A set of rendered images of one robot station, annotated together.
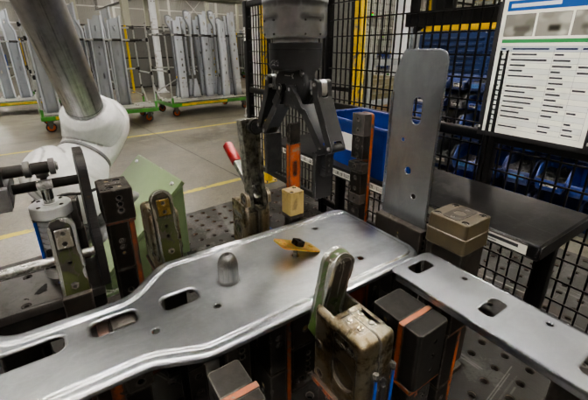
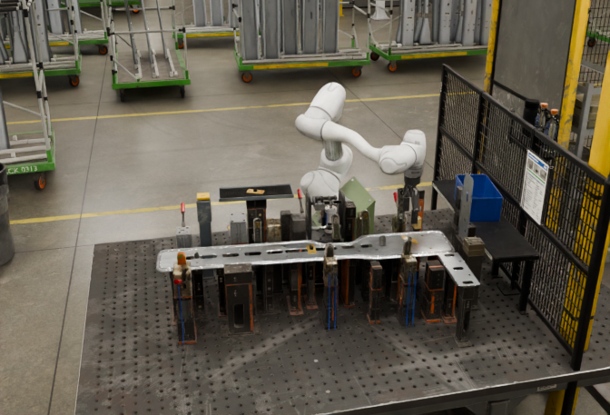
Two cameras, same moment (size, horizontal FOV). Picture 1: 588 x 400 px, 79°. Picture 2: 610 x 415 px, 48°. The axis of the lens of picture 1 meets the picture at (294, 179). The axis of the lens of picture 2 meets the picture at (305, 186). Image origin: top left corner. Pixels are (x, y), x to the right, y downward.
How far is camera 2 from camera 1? 2.69 m
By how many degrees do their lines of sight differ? 24
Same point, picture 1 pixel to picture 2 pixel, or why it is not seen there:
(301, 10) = (411, 171)
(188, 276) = (369, 241)
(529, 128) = (530, 211)
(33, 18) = not seen: hidden behind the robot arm
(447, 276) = (455, 259)
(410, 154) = (465, 212)
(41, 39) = not seen: hidden behind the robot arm
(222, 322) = (377, 253)
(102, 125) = (340, 163)
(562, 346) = (465, 278)
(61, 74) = (329, 144)
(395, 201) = (461, 232)
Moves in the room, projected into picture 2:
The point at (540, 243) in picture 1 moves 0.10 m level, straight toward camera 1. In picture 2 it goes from (496, 257) to (478, 261)
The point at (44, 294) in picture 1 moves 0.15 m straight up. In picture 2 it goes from (324, 237) to (325, 209)
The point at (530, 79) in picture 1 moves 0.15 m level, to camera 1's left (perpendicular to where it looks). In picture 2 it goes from (531, 189) to (498, 183)
